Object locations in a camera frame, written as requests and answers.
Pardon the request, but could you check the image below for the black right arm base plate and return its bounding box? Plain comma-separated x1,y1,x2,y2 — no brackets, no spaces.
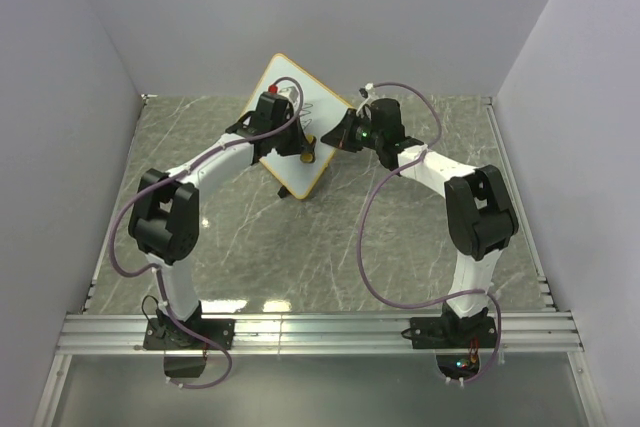
400,309,500,350

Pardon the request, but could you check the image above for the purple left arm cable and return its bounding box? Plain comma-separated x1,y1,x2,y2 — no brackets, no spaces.
108,76,305,391

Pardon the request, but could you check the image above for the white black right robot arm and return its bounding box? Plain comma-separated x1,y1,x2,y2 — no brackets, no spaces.
321,98,519,347

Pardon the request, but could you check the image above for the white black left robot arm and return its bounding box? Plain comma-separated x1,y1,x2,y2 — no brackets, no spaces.
128,85,316,349

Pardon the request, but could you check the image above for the yellow framed whiteboard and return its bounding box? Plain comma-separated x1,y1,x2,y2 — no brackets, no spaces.
243,53,351,200

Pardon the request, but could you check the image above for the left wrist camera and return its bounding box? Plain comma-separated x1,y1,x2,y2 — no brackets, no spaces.
267,84,300,106

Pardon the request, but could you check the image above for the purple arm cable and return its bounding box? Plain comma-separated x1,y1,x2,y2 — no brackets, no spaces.
108,76,305,391
357,80,504,388

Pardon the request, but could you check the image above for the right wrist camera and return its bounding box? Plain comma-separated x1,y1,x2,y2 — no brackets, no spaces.
356,82,379,114

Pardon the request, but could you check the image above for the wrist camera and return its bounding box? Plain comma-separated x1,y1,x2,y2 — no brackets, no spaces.
267,84,300,106
356,82,379,114

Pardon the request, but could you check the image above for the aluminium rail frame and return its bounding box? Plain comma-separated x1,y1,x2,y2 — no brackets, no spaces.
32,94,586,427

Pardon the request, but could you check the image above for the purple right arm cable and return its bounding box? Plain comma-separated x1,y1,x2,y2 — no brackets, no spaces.
357,80,504,388

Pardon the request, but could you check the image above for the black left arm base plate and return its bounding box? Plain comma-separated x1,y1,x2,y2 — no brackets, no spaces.
143,317,236,351

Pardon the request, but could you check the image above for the yellow and black eraser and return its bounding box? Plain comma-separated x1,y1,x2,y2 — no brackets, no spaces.
299,134,317,164

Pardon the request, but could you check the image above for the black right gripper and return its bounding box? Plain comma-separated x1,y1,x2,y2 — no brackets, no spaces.
321,112,382,157

